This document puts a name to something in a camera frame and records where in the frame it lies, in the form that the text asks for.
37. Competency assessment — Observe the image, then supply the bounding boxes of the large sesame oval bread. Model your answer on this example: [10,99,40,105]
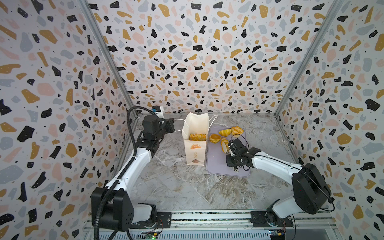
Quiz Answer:
[189,134,207,142]

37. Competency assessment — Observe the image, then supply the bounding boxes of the lilac plastic tray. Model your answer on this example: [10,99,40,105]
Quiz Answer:
[206,126,250,178]

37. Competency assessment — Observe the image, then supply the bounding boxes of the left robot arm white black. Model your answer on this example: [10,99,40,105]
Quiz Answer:
[91,114,175,235]

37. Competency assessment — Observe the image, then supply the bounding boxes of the printed paper bread bag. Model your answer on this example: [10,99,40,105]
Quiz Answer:
[179,113,217,166]

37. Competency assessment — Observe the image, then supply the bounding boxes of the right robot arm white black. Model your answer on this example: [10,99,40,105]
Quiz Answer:
[225,139,333,225]

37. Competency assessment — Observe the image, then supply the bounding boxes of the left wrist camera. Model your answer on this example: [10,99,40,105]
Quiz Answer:
[152,106,164,119]

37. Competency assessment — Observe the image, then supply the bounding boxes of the knotted brown bun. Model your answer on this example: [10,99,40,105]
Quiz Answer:
[231,126,244,138]

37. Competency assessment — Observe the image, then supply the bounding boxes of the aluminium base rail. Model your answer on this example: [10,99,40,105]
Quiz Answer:
[114,210,340,240]

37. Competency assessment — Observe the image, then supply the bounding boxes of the black corrugated cable conduit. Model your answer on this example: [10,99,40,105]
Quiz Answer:
[92,105,157,240]

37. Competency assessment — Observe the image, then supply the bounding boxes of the round yellow tart bread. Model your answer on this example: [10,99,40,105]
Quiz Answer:
[209,134,222,144]

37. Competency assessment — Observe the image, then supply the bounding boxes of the small striped yellow roll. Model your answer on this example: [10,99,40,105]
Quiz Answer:
[219,129,232,137]

